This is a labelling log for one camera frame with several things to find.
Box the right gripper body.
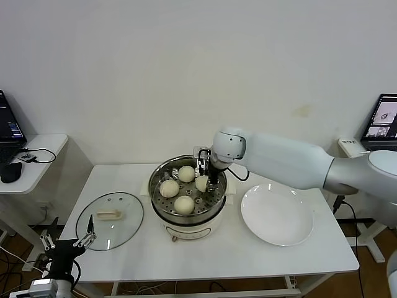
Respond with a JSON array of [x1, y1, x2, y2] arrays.
[[198, 150, 220, 176]]

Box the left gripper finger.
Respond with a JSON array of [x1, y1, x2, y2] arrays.
[[39, 217, 60, 251], [73, 214, 97, 250]]

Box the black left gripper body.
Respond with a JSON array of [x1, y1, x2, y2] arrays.
[[46, 239, 86, 279]]

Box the white steamed baozi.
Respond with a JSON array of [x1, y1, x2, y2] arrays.
[[194, 175, 208, 192], [177, 166, 196, 183], [159, 179, 180, 199], [173, 196, 195, 215]]

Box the glass lid with cream handle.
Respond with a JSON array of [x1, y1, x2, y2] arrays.
[[75, 192, 145, 251]]

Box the stainless steel steamer basket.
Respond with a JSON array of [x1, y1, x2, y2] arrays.
[[142, 155, 236, 218]]

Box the white round plate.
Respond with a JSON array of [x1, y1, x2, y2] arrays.
[[241, 183, 314, 247]]

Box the black computer mouse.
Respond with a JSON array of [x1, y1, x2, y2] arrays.
[[0, 161, 24, 183]]

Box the white side table with mouse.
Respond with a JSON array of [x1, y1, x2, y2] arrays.
[[0, 133, 69, 271]]

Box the black laptop with dark screen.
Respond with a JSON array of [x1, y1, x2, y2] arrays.
[[0, 89, 29, 165]]

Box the white labelled box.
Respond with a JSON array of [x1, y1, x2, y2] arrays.
[[338, 138, 370, 158]]

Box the grey laptop with light windows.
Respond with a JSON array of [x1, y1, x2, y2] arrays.
[[361, 93, 397, 151]]

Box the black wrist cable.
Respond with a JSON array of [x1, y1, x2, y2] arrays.
[[227, 169, 251, 181]]

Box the black usb hub with cable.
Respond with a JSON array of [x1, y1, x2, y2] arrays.
[[19, 148, 56, 165]]

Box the white table frame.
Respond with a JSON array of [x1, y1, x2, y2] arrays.
[[83, 273, 332, 298]]

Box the black power adapter cable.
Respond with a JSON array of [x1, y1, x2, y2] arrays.
[[333, 194, 360, 268]]

